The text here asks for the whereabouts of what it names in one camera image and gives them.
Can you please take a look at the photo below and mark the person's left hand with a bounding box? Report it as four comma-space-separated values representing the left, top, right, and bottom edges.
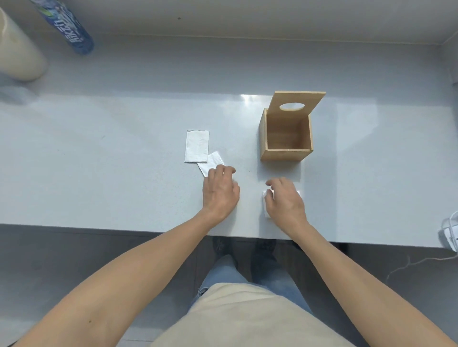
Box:
202, 164, 241, 222

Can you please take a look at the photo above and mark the person's right hand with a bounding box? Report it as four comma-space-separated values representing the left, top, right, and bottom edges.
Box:
264, 177, 311, 233

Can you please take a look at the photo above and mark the wooden tissue box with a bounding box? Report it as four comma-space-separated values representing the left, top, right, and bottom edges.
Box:
259, 91, 327, 162

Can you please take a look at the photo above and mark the person's left forearm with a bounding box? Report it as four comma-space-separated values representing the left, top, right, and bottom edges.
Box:
14, 207, 224, 347

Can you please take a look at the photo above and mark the person's right forearm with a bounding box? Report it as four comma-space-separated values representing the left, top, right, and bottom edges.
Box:
288, 218, 457, 347

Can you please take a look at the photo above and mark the black right shoe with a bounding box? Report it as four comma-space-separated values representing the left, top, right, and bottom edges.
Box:
250, 238, 278, 267

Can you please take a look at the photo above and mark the black shoe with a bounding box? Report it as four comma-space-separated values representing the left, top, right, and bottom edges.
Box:
250, 238, 278, 267
213, 236, 237, 260

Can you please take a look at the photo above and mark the black left shoe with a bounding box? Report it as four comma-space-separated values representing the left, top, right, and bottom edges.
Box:
213, 236, 237, 260

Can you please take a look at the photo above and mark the beige shirt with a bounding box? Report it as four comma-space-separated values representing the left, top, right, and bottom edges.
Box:
150, 282, 355, 347

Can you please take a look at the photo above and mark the white square device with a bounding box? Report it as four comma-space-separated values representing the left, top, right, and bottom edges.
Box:
443, 224, 458, 252

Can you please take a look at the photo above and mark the blue water bottle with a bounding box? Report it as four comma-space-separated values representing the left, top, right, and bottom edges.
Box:
30, 0, 95, 55

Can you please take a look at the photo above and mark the cream plastic jug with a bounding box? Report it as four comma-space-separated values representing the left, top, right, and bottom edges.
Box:
0, 7, 49, 82

